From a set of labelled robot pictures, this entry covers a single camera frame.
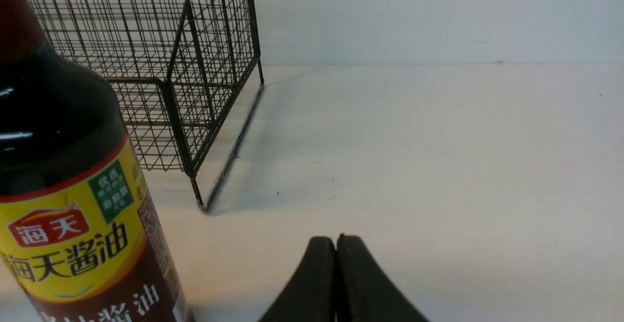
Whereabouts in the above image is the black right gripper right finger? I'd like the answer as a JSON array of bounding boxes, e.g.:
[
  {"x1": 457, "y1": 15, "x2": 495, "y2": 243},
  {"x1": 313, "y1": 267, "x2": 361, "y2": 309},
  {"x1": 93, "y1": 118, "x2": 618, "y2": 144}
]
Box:
[{"x1": 336, "y1": 234, "x2": 428, "y2": 322}]

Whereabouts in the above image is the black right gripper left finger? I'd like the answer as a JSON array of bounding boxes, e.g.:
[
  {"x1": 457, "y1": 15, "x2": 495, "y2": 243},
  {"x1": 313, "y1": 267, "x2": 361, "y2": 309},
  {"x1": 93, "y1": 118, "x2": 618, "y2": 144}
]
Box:
[{"x1": 259, "y1": 236, "x2": 336, "y2": 322}]

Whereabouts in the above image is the right soy sauce bottle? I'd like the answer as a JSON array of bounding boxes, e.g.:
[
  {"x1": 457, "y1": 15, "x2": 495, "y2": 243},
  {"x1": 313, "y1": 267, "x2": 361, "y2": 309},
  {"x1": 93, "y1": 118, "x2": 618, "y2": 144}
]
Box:
[{"x1": 0, "y1": 0, "x2": 195, "y2": 322}]

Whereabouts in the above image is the black wire mesh rack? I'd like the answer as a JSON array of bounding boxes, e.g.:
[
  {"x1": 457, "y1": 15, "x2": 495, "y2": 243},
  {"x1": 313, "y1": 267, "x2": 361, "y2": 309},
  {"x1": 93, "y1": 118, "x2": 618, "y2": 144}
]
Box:
[{"x1": 29, "y1": 0, "x2": 264, "y2": 212}]

